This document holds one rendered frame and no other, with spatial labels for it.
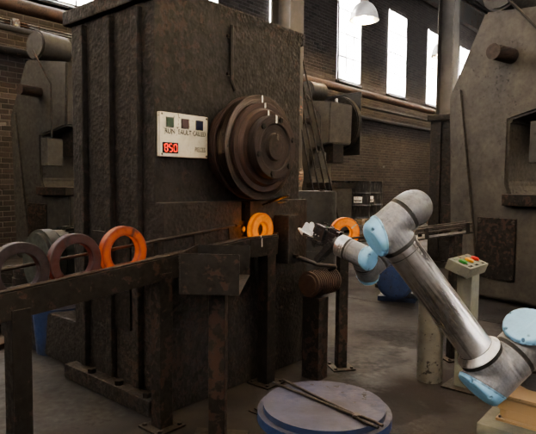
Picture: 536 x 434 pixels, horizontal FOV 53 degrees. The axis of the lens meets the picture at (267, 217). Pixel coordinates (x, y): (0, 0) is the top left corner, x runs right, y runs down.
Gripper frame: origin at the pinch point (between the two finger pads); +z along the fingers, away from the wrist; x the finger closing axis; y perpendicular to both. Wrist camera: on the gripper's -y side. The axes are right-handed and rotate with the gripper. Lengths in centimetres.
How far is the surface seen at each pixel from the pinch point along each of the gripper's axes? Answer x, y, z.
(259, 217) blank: 1.7, -2.4, 23.1
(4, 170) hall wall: -141, -162, 610
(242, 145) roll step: 19.4, 29.3, 27.5
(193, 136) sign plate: 32, 28, 45
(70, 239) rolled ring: 95, -6, 22
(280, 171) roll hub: -0.1, 20.8, 19.5
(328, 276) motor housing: -28.8, -24.7, -3.0
